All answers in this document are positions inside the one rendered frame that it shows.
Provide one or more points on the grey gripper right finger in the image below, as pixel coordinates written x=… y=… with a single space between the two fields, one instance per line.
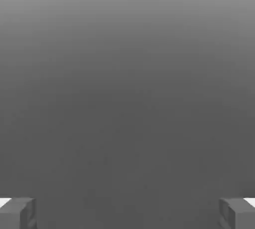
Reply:
x=241 y=216

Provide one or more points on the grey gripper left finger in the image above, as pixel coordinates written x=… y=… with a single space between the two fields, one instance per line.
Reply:
x=14 y=215

